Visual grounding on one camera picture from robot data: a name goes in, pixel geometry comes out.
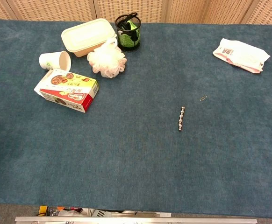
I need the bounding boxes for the white paper cup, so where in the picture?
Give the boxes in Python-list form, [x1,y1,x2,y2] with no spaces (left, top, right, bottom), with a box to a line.
[38,50,72,71]

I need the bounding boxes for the woven folding screen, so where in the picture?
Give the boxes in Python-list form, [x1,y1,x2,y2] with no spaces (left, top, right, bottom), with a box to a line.
[0,0,272,25]

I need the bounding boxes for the silver magnetic ball chain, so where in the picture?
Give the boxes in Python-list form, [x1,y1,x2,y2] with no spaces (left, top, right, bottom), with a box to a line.
[178,106,186,132]

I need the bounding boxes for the black scissors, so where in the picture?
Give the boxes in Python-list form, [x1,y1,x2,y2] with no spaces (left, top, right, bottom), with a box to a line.
[117,12,138,30]

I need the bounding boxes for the red green biscuit box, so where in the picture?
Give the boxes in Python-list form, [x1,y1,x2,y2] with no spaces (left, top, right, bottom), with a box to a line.
[34,69,100,113]

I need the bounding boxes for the cream lidded food container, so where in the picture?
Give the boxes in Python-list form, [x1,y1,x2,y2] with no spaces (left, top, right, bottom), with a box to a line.
[61,18,117,58]

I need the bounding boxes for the aluminium frame rail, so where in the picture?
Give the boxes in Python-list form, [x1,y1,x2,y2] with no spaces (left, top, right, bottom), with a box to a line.
[14,216,258,224]

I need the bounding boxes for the white pink bath pouf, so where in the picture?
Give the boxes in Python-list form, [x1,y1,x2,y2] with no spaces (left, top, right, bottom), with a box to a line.
[87,37,128,79]

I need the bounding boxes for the pink white wet wipes pack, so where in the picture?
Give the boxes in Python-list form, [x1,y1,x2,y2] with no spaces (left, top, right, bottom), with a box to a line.
[212,38,271,74]

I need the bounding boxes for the blue felt table cloth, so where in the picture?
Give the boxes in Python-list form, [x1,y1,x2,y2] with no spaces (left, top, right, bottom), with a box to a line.
[0,19,272,213]

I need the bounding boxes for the black mesh pen holder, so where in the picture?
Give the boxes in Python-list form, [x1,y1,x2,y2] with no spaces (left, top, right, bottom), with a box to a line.
[115,14,142,53]

